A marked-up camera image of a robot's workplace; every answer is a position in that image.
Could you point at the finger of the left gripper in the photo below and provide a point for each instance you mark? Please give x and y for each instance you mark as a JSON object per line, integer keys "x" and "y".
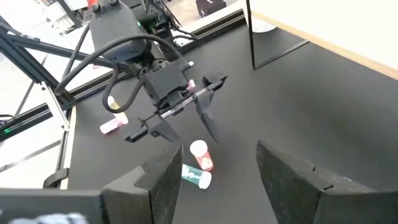
{"x": 163, "y": 130}
{"x": 206, "y": 115}

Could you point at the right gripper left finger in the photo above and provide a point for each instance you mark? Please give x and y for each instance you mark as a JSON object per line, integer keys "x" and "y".
{"x": 155, "y": 193}

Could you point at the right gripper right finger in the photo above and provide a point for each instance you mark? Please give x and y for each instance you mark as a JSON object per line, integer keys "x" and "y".
{"x": 292, "y": 193}

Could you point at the pink medicine bottle white cap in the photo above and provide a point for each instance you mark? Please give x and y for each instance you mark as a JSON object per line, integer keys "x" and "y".
{"x": 110, "y": 126}
{"x": 191, "y": 84}

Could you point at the teal medicine bottle white cap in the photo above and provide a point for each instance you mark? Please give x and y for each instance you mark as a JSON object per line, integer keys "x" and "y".
{"x": 192, "y": 175}

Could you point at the red medicine bottle white cap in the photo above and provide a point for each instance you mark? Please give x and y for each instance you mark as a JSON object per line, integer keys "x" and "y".
{"x": 203, "y": 160}

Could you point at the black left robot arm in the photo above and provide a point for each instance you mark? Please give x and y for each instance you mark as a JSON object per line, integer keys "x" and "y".
{"x": 115, "y": 28}

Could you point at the wooden table edge strip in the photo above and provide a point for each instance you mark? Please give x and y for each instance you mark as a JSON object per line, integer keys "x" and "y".
{"x": 66, "y": 155}

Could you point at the white plant pot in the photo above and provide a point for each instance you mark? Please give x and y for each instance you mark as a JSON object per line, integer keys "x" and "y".
{"x": 262, "y": 26}

